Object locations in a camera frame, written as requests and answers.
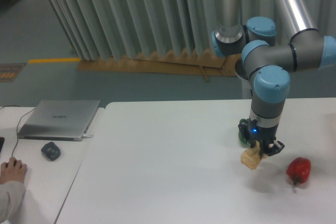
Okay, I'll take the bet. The white usb plug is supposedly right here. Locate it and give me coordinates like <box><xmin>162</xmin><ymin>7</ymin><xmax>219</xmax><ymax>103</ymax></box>
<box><xmin>82</xmin><ymin>134</ymin><xmax>93</xmax><ymax>139</ymax></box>

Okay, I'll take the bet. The beige bread piece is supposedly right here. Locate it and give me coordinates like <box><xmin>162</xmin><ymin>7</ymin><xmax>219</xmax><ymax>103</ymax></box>
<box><xmin>240</xmin><ymin>141</ymin><xmax>268</xmax><ymax>170</ymax></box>

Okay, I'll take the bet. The grey sleeved forearm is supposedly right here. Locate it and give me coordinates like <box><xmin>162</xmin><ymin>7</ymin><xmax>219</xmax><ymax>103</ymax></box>
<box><xmin>1</xmin><ymin>180</ymin><xmax>26</xmax><ymax>223</ymax></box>

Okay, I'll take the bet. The brown cardboard sheet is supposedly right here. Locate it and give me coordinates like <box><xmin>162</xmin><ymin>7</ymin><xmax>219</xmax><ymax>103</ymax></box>
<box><xmin>77</xmin><ymin>49</ymin><xmax>240</xmax><ymax>81</ymax></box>

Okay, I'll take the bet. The red bell pepper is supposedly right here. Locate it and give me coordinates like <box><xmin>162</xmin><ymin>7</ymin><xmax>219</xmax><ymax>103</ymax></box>
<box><xmin>286</xmin><ymin>157</ymin><xmax>311</xmax><ymax>185</ymax></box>

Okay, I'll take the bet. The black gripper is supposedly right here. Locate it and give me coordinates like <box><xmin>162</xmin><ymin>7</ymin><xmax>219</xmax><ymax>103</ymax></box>
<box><xmin>238</xmin><ymin>119</ymin><xmax>285</xmax><ymax>158</ymax></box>

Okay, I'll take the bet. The dark grey round device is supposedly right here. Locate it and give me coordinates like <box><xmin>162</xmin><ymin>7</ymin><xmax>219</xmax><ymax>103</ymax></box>
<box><xmin>41</xmin><ymin>142</ymin><xmax>61</xmax><ymax>161</ymax></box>

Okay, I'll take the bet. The black computer mouse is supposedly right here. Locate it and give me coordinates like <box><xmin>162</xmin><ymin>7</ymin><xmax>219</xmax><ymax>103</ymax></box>
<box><xmin>6</xmin><ymin>159</ymin><xmax>24</xmax><ymax>169</ymax></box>

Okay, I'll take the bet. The black mouse cable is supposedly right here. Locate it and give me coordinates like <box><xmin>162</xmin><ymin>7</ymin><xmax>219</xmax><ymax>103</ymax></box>
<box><xmin>0</xmin><ymin>105</ymin><xmax>37</xmax><ymax>158</ymax></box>

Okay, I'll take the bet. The black keyboard edge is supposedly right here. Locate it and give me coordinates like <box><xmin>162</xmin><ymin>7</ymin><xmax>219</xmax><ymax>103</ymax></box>
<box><xmin>0</xmin><ymin>137</ymin><xmax>5</xmax><ymax>153</ymax></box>

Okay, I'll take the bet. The person's hand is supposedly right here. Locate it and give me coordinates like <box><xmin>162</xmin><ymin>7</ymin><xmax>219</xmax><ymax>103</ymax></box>
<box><xmin>1</xmin><ymin>157</ymin><xmax>27</xmax><ymax>184</ymax></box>

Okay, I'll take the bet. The green bell pepper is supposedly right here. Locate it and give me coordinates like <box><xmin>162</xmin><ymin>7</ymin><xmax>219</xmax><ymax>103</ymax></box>
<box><xmin>238</xmin><ymin>119</ymin><xmax>249</xmax><ymax>145</ymax></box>

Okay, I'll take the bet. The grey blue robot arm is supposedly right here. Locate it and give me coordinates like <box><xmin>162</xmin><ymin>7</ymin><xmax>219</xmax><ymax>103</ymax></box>
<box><xmin>211</xmin><ymin>0</ymin><xmax>335</xmax><ymax>157</ymax></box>

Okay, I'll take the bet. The pale green curtain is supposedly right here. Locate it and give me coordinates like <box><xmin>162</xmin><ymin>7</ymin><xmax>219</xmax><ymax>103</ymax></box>
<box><xmin>49</xmin><ymin>0</ymin><xmax>335</xmax><ymax>70</ymax></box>

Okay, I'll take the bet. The silver closed laptop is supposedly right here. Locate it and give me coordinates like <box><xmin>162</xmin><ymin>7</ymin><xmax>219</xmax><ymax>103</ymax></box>
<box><xmin>18</xmin><ymin>100</ymin><xmax>100</xmax><ymax>141</ymax></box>

